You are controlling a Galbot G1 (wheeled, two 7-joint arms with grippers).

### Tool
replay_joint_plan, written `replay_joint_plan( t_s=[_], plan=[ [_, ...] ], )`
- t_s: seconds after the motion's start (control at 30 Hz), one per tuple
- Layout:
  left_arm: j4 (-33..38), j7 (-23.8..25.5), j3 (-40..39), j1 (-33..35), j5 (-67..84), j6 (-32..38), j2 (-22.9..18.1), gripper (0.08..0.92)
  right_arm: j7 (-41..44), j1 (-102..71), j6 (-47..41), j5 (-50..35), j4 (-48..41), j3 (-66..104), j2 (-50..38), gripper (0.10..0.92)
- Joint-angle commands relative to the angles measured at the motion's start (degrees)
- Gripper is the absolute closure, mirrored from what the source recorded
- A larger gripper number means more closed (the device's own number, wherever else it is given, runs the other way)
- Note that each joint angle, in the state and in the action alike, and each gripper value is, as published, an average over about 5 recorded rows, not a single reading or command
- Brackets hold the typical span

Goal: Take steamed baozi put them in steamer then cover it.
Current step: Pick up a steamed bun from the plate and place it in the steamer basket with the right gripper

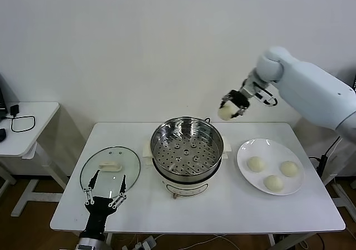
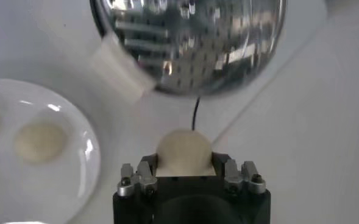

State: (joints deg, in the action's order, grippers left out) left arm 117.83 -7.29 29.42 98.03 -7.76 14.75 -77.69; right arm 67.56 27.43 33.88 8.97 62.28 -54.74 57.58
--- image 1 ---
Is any perforated steel steamer basket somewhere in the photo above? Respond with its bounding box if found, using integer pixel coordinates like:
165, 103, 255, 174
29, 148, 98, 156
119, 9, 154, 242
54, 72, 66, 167
150, 116, 224, 184

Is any glass lid with white handle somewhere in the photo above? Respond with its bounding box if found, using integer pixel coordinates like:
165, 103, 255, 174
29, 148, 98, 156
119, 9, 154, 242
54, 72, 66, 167
80, 146, 141, 199

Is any white side table with adapter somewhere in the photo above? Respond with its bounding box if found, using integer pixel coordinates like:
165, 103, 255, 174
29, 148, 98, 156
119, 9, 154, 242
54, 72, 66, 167
0, 102, 70, 219

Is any white power strip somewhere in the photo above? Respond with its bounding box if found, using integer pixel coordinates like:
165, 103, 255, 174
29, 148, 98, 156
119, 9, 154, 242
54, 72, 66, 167
122, 234, 156, 250

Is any white side table with laptop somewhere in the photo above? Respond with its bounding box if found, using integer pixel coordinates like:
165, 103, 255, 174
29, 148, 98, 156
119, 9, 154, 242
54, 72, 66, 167
322, 134, 356, 209

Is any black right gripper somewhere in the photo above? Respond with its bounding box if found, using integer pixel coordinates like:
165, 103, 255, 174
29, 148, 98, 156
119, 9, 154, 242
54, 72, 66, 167
219, 90, 251, 120

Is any white steamed baozi bun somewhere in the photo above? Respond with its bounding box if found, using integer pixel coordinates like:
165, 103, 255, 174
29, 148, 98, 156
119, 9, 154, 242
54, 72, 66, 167
263, 174, 285, 192
279, 160, 300, 178
216, 101, 241, 121
246, 156, 265, 173

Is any black cable with plug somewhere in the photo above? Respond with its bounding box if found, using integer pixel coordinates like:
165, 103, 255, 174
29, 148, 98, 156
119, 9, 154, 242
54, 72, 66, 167
308, 135, 342, 187

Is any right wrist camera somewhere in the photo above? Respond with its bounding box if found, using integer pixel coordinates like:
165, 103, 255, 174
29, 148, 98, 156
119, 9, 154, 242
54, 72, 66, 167
251, 87, 279, 107

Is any black looped cable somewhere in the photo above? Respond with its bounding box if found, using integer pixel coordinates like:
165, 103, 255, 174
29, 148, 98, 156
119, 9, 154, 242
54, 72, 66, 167
0, 115, 36, 134

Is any white round plate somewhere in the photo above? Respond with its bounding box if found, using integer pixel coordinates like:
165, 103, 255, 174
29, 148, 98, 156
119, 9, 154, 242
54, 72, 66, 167
236, 138, 305, 197

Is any black monitor edge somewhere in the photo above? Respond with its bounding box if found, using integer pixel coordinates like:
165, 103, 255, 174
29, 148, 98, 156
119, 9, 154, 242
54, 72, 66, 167
0, 74, 8, 117

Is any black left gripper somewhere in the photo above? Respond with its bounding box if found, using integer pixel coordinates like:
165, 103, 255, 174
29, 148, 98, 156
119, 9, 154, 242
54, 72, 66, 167
79, 169, 128, 238

